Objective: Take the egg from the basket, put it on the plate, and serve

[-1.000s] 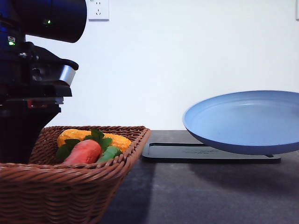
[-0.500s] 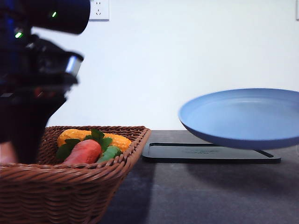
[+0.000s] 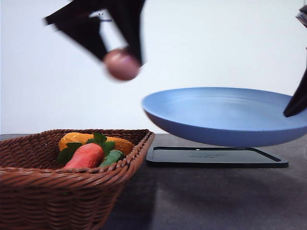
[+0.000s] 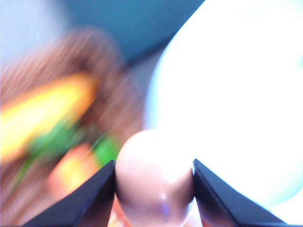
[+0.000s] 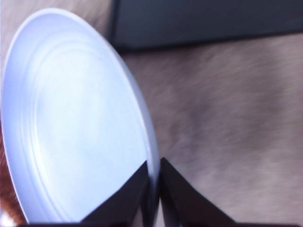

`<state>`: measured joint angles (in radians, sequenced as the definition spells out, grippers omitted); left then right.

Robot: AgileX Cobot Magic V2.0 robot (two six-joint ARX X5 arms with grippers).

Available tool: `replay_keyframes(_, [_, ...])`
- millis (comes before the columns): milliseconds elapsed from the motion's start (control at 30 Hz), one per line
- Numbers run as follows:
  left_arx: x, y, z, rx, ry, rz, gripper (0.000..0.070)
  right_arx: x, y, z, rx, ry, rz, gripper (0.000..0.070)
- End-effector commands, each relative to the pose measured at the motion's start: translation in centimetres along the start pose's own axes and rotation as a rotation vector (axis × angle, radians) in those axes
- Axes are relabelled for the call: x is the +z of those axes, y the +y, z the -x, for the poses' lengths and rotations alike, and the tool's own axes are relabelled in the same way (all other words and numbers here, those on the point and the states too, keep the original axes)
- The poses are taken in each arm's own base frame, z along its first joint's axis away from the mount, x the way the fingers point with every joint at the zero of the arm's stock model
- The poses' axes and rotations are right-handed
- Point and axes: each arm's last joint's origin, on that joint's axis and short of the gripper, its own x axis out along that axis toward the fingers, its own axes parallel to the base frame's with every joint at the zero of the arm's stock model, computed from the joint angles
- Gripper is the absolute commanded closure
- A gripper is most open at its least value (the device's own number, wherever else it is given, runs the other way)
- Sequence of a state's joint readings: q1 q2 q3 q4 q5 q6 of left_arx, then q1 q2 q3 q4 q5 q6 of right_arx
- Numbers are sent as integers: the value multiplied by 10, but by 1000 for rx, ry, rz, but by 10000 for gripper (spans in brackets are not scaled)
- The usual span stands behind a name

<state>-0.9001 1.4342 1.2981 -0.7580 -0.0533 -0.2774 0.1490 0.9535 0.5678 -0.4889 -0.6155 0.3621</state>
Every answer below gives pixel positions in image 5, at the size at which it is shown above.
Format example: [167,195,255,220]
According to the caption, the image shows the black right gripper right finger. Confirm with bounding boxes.
[160,158,237,227]

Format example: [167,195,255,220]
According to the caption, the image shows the blue round plate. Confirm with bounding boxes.
[1,9,160,223]

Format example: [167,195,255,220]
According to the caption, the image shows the black rectangular tray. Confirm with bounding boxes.
[110,0,303,50]

